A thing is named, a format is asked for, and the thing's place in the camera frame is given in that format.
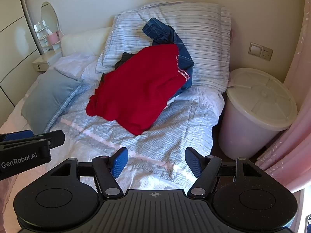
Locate white plastic bin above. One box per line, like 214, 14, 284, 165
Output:
218, 87, 289, 159

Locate white nightstand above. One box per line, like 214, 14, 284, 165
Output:
32, 52, 64, 72

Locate white wall socket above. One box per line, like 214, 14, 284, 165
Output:
260, 47, 273, 61

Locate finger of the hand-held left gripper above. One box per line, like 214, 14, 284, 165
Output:
0, 130, 66, 151
0, 130, 34, 143

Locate blue-grey cushion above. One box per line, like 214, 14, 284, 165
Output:
21, 68, 83, 128

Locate white wall switch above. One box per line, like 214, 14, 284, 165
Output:
248, 42, 262, 57

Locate light blue herringbone blanket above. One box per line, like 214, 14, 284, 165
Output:
44, 53, 225, 191

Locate white wardrobe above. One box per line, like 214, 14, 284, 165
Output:
0, 0, 42, 107

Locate white bin lid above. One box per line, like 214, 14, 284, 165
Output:
228, 68, 298, 131

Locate round mirror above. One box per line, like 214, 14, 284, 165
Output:
40, 2, 59, 33

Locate small white shelf organizer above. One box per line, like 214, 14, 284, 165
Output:
33, 21, 61, 54

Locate white pillow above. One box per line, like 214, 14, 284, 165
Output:
60, 27, 113, 57

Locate blue denim jeans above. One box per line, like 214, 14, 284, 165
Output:
142, 18, 195, 97

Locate red knitted sweater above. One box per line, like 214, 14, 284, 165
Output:
86, 43, 189, 136

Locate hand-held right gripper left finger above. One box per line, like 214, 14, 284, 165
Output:
49, 148, 128, 197

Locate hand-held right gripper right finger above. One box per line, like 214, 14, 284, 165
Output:
185, 147, 264, 198

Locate pink curtain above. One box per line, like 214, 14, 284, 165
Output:
254, 0, 311, 192

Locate white garment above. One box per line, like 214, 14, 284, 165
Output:
165, 94, 181, 109

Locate blue striped pillow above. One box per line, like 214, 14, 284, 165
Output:
95, 1, 231, 93

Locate dark grey garment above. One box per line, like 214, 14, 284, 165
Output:
101, 52, 134, 83

